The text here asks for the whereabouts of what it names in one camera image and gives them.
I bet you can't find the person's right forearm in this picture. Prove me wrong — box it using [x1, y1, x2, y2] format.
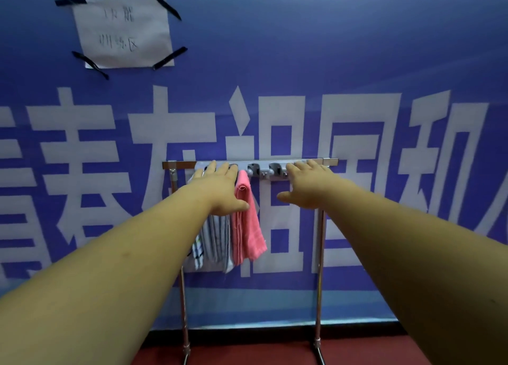
[335, 184, 508, 365]

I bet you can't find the plain light blue towel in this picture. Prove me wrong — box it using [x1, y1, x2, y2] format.
[200, 214, 235, 274]

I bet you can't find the white paper sign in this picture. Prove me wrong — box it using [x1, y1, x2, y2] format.
[72, 0, 175, 70]

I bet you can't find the grey plastic clip strip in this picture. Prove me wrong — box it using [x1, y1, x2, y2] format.
[194, 160, 302, 181]

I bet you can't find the person's left hand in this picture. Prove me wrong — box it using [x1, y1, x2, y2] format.
[186, 160, 251, 217]

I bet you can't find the person's right hand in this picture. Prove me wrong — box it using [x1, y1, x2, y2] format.
[276, 159, 358, 211]

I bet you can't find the person's left forearm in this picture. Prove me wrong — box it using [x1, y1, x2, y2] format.
[0, 186, 213, 365]

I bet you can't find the striped light blue towel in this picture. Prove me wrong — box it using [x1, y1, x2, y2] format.
[183, 170, 205, 272]

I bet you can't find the metal towel rack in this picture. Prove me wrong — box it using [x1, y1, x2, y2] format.
[161, 158, 339, 365]

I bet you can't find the blue banner with white characters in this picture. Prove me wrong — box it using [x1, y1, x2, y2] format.
[0, 0, 508, 330]

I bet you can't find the pink towel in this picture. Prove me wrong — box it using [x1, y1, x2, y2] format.
[231, 169, 268, 267]

